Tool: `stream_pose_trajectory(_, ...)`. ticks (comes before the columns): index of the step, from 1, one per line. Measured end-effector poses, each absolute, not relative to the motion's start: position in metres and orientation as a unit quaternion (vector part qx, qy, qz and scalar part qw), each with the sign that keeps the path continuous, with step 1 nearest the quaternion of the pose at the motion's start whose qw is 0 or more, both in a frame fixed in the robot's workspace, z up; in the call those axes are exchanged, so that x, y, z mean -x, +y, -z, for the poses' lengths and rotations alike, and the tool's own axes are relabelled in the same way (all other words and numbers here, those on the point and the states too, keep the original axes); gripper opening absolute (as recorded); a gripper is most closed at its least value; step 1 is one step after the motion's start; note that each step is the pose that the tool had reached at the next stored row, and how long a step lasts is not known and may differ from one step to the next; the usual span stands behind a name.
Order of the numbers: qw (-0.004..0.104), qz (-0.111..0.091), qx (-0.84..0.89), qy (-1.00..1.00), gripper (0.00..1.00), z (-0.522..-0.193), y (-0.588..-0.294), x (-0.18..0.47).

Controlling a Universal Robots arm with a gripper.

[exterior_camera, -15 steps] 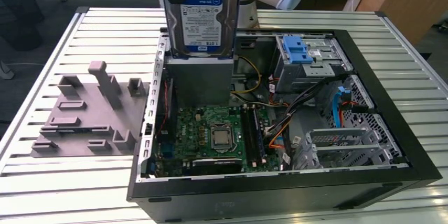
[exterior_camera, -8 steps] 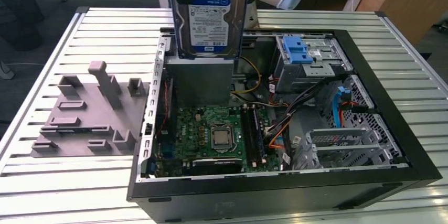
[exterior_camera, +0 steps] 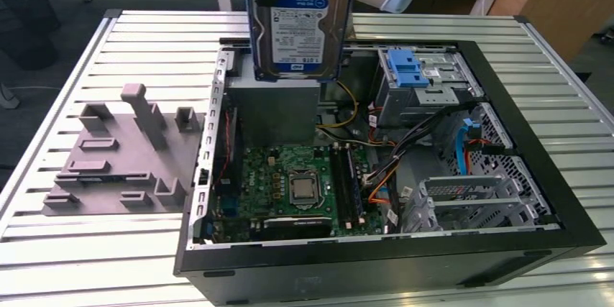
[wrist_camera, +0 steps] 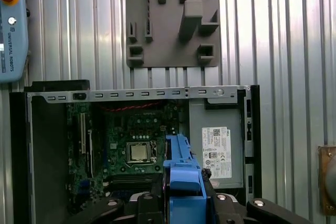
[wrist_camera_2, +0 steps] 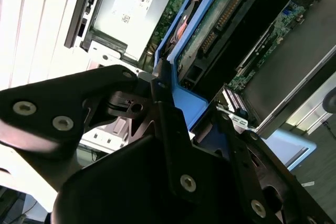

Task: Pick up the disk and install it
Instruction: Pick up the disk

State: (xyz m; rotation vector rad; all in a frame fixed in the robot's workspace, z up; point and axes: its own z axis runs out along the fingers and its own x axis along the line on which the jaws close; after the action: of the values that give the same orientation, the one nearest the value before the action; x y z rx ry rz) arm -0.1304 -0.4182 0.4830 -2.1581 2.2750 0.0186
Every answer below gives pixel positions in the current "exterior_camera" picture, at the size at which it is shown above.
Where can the hard disk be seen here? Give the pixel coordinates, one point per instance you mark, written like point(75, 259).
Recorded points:
point(302, 34)

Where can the metal disk bay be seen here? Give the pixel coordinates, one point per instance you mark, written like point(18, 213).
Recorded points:
point(474, 199)

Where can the grey power supply unit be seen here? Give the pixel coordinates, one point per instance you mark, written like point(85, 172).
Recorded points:
point(274, 113)

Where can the blue plastic drive latch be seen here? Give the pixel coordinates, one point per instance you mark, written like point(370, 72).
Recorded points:
point(405, 69)

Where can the metal optical drive cage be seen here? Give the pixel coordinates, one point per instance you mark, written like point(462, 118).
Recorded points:
point(432, 96)

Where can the black chair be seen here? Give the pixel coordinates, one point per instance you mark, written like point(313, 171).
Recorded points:
point(29, 26)

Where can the green motherboard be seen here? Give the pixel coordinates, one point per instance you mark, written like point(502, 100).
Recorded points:
point(269, 177)

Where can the black RAM slot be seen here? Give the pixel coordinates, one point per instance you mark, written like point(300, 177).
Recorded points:
point(345, 177)
point(337, 177)

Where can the RAM stick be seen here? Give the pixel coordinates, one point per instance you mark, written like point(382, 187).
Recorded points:
point(101, 179)
point(354, 177)

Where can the silver CPU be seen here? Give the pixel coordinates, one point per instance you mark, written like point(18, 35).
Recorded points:
point(305, 189)

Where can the grey parts rack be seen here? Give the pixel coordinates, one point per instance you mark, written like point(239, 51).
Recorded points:
point(130, 163)

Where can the CPU socket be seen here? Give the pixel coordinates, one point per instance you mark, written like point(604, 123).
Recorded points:
point(305, 205)

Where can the grey stand foot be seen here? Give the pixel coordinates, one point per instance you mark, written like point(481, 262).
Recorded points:
point(9, 100)

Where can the black graphics card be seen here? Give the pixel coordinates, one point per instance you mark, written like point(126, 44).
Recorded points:
point(298, 226)

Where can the blue VGA port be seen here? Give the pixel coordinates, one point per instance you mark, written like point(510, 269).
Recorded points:
point(210, 231)

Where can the black open PC case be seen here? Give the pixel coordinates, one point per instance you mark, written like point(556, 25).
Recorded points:
point(336, 271)

